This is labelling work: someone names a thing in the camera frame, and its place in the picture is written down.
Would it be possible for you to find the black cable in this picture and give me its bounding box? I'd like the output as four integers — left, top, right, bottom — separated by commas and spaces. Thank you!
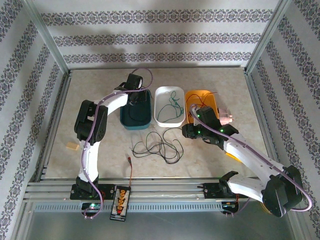
132, 127, 185, 165
128, 99, 148, 123

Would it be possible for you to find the red cable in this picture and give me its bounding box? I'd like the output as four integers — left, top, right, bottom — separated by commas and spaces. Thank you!
197, 91, 218, 107
187, 94, 201, 118

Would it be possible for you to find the teal plastic tray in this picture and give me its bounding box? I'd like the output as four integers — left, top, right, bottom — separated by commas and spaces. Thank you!
119, 88, 153, 131

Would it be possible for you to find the pink plastic device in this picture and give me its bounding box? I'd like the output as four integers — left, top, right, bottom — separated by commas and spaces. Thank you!
217, 106, 235, 125

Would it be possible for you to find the white plastic tray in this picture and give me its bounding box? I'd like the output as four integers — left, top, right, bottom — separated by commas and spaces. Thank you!
154, 86, 186, 128

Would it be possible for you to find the orange plastic tray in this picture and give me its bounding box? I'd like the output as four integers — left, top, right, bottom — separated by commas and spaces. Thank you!
184, 89, 218, 126

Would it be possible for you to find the yellow flat block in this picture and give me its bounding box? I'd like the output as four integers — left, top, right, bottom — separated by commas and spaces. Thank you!
226, 152, 242, 163

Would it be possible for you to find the black power distribution board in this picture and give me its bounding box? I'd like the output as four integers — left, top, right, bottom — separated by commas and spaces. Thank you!
109, 185, 132, 222

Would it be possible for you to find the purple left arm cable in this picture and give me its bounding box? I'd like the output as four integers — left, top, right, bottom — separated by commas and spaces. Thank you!
79, 67, 154, 221

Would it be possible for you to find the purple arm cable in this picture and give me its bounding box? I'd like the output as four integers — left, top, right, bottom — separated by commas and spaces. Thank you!
79, 67, 154, 221
189, 103, 313, 218

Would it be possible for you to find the thin aluminium rail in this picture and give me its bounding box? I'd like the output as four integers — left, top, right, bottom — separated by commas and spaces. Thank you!
67, 65, 247, 71

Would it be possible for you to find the aluminium side rail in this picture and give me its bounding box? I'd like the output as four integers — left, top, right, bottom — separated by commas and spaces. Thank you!
34, 69, 73, 182
243, 67, 284, 171

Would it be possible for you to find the orange wire with red plug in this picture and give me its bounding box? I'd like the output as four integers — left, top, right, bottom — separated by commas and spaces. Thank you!
124, 153, 135, 188

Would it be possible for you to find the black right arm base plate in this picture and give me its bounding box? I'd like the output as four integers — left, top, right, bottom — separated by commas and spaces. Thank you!
197, 182, 248, 200

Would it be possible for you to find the wide aluminium mounting rail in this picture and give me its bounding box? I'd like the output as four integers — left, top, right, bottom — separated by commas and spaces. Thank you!
23, 176, 266, 202

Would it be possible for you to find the grey slotted cable duct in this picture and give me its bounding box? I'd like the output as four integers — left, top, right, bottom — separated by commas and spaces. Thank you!
33, 201, 225, 213

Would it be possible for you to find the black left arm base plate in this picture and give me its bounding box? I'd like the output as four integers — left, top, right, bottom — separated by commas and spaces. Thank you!
69, 183, 118, 201

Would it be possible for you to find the aluminium frame post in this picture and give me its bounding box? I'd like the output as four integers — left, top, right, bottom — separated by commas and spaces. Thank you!
243, 0, 292, 73
21, 0, 71, 73

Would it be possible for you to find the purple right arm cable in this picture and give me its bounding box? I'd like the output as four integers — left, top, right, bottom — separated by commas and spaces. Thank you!
189, 103, 313, 218

